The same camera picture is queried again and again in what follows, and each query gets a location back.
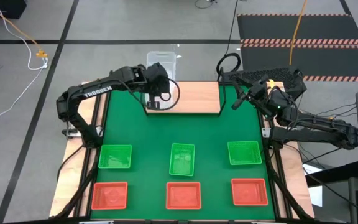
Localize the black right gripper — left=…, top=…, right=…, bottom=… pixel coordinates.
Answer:
left=231, top=80, right=293, bottom=121

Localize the white paper sheet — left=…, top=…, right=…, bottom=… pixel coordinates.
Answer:
left=302, top=163, right=323, bottom=208

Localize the yellow hanging cable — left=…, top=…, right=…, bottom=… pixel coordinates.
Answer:
left=289, top=0, right=308, bottom=65

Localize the white floor cable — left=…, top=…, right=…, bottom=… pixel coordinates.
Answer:
left=0, top=0, right=49, bottom=128

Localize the black-framed wooden shelf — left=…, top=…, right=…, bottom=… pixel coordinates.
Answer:
left=139, top=68, right=227, bottom=117

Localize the black board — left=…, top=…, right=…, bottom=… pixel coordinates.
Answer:
left=305, top=160, right=358, bottom=187

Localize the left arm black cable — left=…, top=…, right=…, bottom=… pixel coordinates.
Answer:
left=147, top=77, right=181, bottom=112

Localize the green mesh plastic basket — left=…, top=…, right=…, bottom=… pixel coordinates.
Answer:
left=168, top=142, right=196, bottom=177
left=98, top=144, right=133, bottom=169
left=227, top=140, right=263, bottom=166

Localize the black hanging cable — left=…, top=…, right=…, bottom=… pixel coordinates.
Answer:
left=216, top=0, right=242, bottom=75

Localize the black aluminium table frame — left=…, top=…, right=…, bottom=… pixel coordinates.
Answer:
left=50, top=70, right=316, bottom=224

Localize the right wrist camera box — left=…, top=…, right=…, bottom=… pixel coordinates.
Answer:
left=250, top=79, right=269, bottom=100

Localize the orange floor cable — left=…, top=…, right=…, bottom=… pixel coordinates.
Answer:
left=0, top=0, right=43, bottom=54

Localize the black hazard-striped floor mat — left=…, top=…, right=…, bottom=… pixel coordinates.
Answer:
left=237, top=13, right=358, bottom=83

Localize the black perforated computer case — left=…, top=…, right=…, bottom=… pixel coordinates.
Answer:
left=222, top=67, right=307, bottom=97

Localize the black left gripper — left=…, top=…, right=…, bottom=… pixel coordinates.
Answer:
left=140, top=62, right=171, bottom=110

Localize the black equipment case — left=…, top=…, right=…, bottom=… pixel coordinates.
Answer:
left=0, top=0, right=27, bottom=19

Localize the black table cable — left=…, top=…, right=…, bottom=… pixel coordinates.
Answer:
left=57, top=144, right=85, bottom=181

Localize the red mesh plastic basket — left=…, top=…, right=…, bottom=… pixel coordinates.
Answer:
left=165, top=181, right=202, bottom=210
left=231, top=177, right=269, bottom=207
left=91, top=181, right=129, bottom=211

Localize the green table mat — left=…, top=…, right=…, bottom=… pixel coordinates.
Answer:
left=90, top=83, right=276, bottom=220

